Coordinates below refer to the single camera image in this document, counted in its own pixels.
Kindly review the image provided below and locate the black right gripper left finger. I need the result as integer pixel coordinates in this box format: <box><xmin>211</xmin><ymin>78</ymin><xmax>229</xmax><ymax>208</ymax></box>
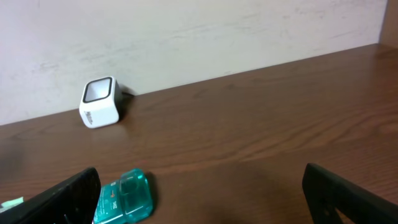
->
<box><xmin>1</xmin><ymin>167</ymin><xmax>101</xmax><ymax>224</ymax></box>

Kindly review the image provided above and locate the mint green small packet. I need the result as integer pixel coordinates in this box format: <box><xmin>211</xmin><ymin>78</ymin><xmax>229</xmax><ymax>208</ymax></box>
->
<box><xmin>1</xmin><ymin>197</ymin><xmax>24</xmax><ymax>210</ymax></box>

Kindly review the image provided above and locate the white barcode scanner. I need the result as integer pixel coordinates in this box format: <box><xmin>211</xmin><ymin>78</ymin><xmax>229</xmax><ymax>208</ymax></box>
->
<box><xmin>79</xmin><ymin>76</ymin><xmax>123</xmax><ymax>129</ymax></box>

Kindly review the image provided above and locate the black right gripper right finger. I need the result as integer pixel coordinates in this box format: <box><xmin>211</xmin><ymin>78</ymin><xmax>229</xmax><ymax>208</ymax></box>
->
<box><xmin>302</xmin><ymin>163</ymin><xmax>397</xmax><ymax>224</ymax></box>

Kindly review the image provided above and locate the blue mouthwash bottle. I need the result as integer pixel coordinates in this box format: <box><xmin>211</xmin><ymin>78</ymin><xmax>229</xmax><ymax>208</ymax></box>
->
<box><xmin>93</xmin><ymin>169</ymin><xmax>154</xmax><ymax>224</ymax></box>

